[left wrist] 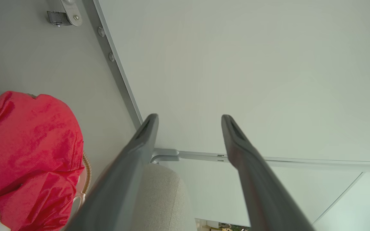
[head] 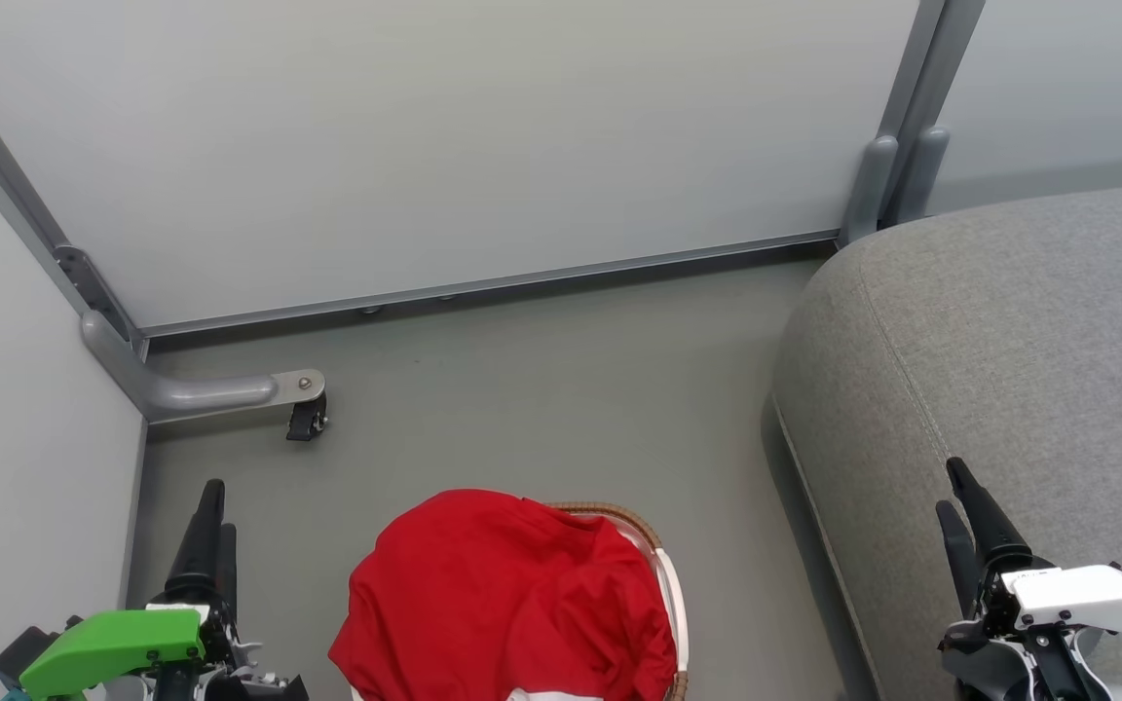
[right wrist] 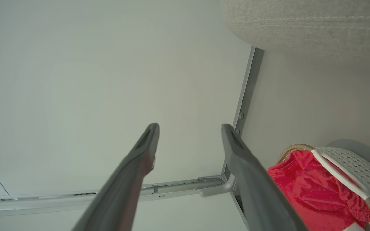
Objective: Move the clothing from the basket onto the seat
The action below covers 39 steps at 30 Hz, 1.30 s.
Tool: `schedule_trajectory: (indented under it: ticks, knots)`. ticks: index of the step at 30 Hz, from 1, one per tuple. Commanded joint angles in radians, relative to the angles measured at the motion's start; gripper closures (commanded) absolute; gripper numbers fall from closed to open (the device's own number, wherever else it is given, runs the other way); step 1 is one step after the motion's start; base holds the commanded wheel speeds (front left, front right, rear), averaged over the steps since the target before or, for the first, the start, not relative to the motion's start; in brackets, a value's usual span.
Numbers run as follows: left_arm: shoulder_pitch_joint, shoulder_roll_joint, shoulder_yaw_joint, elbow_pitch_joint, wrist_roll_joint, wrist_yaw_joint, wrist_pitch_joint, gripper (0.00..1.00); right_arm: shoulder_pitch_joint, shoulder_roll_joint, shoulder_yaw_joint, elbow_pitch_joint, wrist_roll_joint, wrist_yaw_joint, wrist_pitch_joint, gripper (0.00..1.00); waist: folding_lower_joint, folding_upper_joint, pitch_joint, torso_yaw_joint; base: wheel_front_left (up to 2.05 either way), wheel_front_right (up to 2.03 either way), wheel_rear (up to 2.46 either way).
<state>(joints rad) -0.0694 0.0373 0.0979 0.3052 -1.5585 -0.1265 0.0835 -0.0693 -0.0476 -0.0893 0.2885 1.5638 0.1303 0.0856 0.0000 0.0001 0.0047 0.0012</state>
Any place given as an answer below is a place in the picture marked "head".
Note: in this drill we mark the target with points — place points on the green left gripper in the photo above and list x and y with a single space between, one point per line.
113 643

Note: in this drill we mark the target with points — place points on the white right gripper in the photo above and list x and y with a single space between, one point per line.
1087 596

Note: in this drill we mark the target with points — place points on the red and white garment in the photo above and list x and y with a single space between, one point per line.
493 594

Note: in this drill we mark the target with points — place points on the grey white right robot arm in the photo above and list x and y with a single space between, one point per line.
985 672

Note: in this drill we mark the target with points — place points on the grey fabric sofa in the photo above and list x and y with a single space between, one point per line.
1009 341

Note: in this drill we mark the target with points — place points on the black caster wheel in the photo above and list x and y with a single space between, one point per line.
306 419

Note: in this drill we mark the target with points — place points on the brown wicker laundry basket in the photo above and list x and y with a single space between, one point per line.
619 513

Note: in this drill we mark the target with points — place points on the grey partition foot bracket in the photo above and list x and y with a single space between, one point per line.
191 392

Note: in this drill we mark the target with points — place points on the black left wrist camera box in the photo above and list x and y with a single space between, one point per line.
20 650

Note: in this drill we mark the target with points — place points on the grey rounded post foot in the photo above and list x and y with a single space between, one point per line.
923 170
871 185

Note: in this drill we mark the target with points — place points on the grey partition bottom rail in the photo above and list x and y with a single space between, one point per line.
483 285

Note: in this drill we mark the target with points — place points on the grey double partition post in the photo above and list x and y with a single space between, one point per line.
931 58

